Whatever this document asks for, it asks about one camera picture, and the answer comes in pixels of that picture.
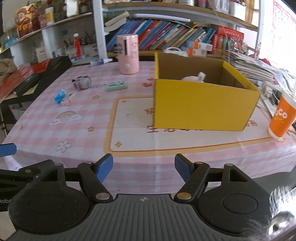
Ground blue wrapper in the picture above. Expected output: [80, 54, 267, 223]
[54, 89, 66, 104]

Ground black flat box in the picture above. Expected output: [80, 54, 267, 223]
[13, 73, 41, 96]

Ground pink checkered tablecloth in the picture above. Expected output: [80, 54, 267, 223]
[4, 62, 295, 194]

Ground red glossy gift bag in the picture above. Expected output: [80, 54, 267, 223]
[1, 59, 50, 101]

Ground white small wrapper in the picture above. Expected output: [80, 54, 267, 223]
[60, 93, 75, 106]

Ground yellow cardboard box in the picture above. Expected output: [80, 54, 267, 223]
[153, 53, 260, 131]

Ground beige folded cloth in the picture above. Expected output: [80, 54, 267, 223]
[0, 58, 18, 85]

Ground orange paper drink cup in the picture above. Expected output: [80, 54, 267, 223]
[268, 91, 296, 142]

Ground white power strip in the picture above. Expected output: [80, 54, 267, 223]
[261, 81, 282, 116]

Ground stack of magazines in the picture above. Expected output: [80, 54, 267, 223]
[226, 52, 279, 87]

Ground white pen holder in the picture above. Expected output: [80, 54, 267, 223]
[82, 44, 98, 57]

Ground white quilted handbag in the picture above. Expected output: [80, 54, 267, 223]
[164, 47, 188, 57]

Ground orange white medicine box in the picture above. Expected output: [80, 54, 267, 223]
[187, 41, 213, 51]

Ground red fortune god box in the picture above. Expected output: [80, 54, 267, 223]
[15, 3, 41, 38]

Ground pink cylindrical humidifier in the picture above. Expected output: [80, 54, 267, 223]
[116, 34, 139, 75]

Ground red book set box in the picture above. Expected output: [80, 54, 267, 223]
[211, 25, 244, 54]

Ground row of leaning books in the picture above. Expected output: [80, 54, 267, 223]
[106, 19, 216, 52]

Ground white bookshelf frame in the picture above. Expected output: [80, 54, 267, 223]
[1, 1, 259, 66]

